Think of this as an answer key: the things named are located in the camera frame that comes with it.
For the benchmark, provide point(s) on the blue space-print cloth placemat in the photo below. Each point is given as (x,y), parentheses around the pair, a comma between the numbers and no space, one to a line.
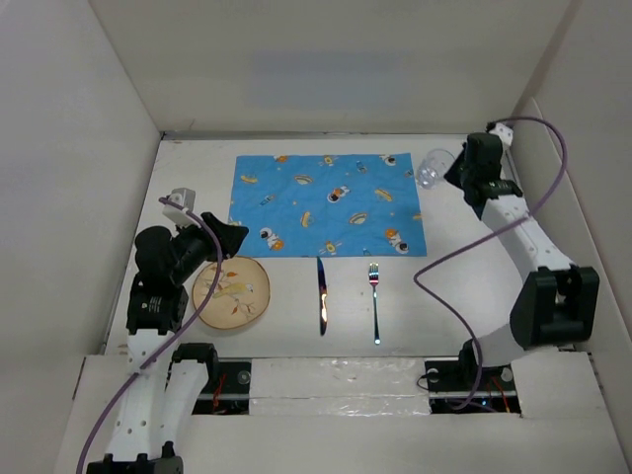
(349,205)

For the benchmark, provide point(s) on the clear plastic cup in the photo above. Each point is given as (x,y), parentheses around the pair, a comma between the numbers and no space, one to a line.
(433,167)

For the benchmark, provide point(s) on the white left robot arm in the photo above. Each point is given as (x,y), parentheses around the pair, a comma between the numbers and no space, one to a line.
(138,430)

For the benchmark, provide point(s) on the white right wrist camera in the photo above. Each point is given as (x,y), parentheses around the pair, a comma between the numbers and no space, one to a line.
(502,131)

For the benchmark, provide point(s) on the round bird-painted plate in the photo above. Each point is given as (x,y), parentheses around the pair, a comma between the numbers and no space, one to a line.
(242,295)

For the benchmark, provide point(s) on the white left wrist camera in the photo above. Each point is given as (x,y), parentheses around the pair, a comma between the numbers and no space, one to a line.
(176,206)

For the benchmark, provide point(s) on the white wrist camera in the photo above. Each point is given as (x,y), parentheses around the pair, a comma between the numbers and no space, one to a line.
(502,131)
(176,206)

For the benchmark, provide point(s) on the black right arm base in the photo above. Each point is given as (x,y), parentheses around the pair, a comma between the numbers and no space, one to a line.
(456,385)

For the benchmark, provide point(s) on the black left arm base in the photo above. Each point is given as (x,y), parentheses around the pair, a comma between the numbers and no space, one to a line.
(228,392)

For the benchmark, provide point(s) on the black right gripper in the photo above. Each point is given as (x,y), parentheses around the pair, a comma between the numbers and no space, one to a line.
(452,174)

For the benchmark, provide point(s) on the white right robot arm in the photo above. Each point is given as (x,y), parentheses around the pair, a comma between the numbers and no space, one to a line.
(556,304)

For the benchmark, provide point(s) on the iridescent table knife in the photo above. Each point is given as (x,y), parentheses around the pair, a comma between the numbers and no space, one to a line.
(323,293)

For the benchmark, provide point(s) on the iridescent fork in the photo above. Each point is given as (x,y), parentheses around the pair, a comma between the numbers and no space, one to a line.
(373,279)

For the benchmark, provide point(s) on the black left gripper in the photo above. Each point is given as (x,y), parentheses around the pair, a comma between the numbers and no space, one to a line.
(229,235)

